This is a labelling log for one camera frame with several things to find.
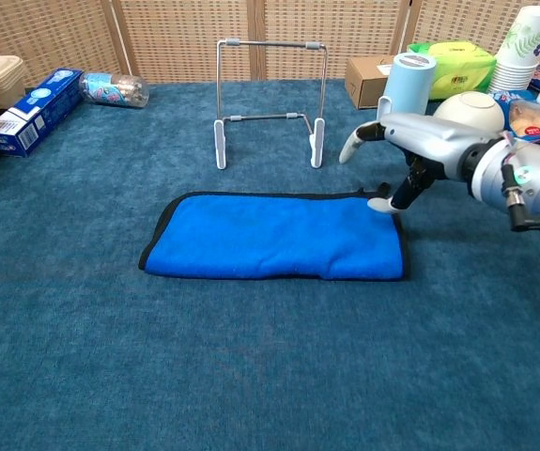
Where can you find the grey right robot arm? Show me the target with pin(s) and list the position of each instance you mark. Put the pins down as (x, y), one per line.
(532, 188)

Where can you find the light blue cylindrical container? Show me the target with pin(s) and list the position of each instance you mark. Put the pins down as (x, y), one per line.
(408, 84)

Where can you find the blue toothpaste box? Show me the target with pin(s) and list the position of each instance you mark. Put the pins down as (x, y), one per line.
(35, 113)

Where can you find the brown cardboard box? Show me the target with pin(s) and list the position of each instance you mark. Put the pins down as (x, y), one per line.
(365, 82)

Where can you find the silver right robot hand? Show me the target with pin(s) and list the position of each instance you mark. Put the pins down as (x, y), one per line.
(434, 141)

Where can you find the teal carpet table cover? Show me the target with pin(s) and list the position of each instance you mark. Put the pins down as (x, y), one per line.
(269, 366)

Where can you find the green tissue pack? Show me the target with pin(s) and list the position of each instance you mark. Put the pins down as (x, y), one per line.
(462, 70)

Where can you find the cream upturned bowl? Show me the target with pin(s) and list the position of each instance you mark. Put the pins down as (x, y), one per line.
(471, 110)

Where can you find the stack of paper cups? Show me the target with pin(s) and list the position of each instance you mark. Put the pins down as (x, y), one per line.
(523, 51)

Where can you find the wicker folding screen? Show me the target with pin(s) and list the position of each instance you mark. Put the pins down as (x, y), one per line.
(180, 33)

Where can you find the blue cookie snack bag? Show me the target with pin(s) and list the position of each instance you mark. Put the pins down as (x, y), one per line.
(537, 119)

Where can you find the grey and blue cloth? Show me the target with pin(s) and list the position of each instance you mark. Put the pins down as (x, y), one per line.
(274, 235)

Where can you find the clear plastic snack bottle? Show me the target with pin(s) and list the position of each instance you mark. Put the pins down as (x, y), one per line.
(114, 89)

